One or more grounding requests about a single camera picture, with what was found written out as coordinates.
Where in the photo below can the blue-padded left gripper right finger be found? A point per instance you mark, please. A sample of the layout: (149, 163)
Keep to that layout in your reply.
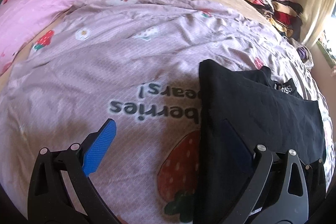
(275, 191)

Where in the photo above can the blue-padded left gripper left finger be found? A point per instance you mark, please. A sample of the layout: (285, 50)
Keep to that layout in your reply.
(60, 189)

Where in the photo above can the black sweater orange cuffs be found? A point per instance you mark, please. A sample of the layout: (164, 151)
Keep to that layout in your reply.
(261, 113)

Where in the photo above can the pile of folded clothes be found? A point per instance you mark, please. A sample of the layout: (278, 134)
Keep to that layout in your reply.
(284, 15)

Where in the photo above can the patterned cloth on windowsill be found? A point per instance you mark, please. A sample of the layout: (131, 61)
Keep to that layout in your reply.
(327, 49)

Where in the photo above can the purple cloth bundle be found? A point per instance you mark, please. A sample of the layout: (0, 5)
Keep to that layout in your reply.
(303, 53)

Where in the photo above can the lilac strawberry bear duvet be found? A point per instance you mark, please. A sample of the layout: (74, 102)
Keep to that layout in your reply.
(137, 63)

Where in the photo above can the pink quilt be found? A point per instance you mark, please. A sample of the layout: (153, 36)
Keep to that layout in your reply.
(22, 20)

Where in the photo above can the cream curtain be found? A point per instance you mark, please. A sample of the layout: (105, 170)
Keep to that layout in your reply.
(315, 15)

